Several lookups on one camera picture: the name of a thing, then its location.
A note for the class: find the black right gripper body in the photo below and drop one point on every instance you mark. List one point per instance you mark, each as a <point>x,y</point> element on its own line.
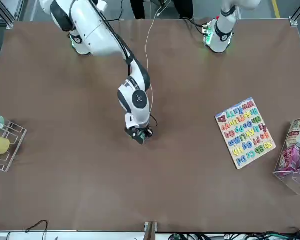
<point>130,132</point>

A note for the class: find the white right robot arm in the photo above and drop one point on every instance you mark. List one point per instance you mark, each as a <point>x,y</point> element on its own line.
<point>95,35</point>

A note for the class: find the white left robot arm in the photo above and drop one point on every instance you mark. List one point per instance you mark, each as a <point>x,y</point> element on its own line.
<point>222,37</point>

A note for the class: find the colourful alphabet puzzle board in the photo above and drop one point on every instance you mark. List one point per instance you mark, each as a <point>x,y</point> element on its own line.
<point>245,132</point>

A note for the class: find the person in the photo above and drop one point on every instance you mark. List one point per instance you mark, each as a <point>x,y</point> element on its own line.
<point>137,10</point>

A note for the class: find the pink snack box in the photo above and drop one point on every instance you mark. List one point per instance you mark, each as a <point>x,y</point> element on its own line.
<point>288,157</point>

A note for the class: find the clear acrylic shelf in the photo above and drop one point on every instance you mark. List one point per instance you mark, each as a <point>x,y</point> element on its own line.
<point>290,180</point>

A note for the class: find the white snack bag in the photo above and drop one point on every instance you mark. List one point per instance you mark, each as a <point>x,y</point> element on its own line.
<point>298,132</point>

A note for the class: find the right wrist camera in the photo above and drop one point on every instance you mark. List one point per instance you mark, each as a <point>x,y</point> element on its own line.
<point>149,132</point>

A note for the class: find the aluminium post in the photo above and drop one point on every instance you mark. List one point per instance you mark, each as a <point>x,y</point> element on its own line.
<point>151,230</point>

